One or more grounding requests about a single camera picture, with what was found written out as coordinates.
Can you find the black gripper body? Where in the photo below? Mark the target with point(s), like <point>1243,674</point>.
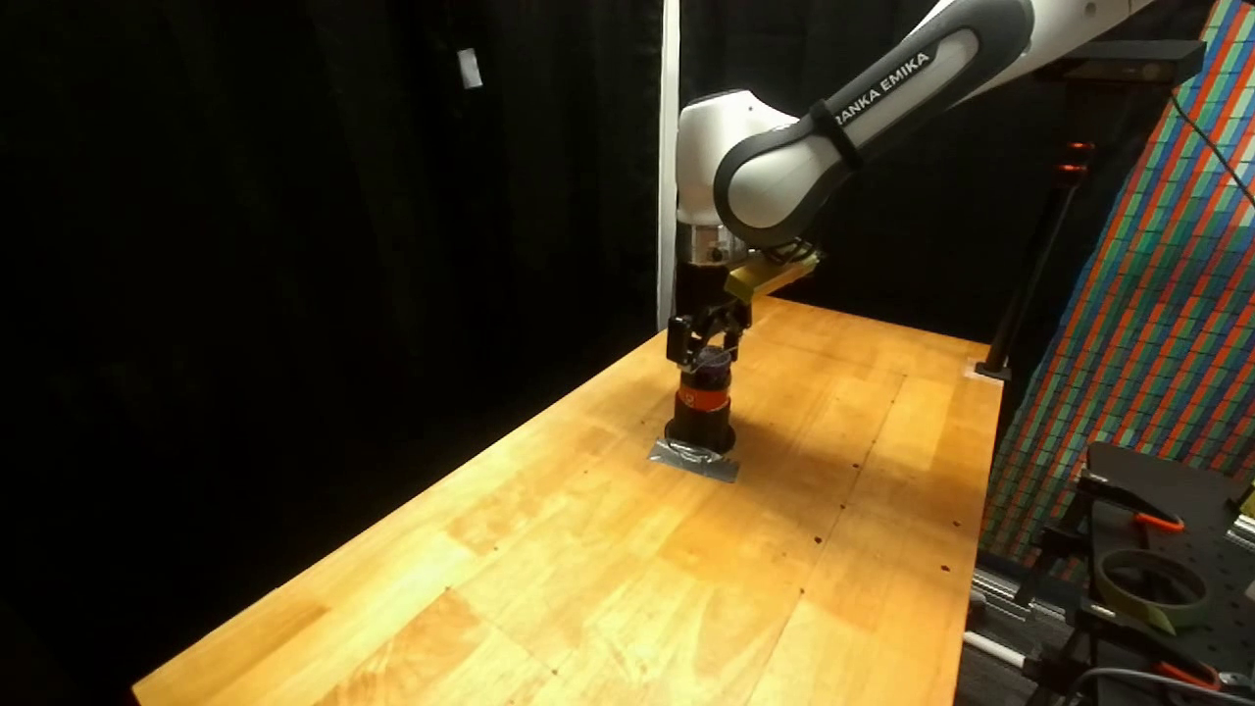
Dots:
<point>709,296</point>

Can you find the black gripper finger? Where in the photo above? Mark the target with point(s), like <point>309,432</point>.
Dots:
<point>730,339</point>
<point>678,341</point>

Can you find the orange elastic band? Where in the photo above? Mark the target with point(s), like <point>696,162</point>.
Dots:
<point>704,396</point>

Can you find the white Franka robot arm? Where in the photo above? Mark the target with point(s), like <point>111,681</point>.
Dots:
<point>836,132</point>

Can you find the dark bottle with purple cap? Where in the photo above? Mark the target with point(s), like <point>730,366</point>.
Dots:
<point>704,410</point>

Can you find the white vertical pole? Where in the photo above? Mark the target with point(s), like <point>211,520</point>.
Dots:
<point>669,53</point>

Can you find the small white tag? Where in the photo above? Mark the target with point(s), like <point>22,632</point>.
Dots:
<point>466,68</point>

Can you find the black curtain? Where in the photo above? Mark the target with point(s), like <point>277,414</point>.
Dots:
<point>328,258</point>

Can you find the colourful striped cloth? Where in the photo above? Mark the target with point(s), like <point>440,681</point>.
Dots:
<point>1156,328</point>

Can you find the black metal plate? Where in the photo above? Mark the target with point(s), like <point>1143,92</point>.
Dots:
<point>1163,477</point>

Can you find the beige tape roll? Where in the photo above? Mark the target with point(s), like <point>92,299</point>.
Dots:
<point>1150,584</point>

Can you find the yellow camera mount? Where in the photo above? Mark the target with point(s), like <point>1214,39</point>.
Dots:
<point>773,271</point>

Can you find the grey square base plate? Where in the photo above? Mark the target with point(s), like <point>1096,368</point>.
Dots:
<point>690,461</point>

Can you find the black camera stand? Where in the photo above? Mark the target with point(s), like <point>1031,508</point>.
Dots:
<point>1044,248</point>

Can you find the aluminium rail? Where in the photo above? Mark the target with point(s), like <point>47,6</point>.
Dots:
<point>1011,611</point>

